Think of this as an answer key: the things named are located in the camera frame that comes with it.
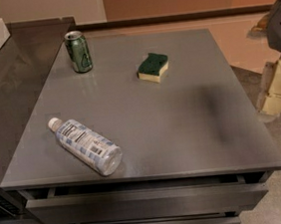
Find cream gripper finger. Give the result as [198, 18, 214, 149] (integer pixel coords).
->
[256, 59, 281, 117]

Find green and yellow sponge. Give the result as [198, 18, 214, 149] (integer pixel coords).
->
[138, 53, 168, 84]

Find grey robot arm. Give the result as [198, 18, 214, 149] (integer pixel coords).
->
[251, 0, 281, 122]

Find clear blue-label plastic bottle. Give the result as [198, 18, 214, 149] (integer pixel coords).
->
[48, 117, 123, 176]

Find green soda can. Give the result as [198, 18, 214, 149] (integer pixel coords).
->
[64, 31, 93, 74]

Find upper steel drawer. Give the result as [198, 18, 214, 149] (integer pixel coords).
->
[26, 174, 268, 224]

